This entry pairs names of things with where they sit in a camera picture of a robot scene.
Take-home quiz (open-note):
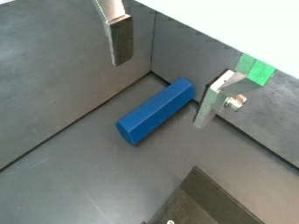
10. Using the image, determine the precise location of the black curved cradle stand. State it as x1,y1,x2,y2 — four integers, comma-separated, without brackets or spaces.
141,166,266,224

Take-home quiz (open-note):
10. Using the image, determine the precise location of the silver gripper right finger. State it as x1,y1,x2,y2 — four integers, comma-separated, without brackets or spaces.
194,69,261,129

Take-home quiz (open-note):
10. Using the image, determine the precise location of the green shape sorter block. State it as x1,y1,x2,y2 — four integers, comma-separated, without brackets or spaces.
236,53,277,87

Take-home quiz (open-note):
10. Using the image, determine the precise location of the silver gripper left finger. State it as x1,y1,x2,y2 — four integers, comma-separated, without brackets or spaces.
93,0,134,67

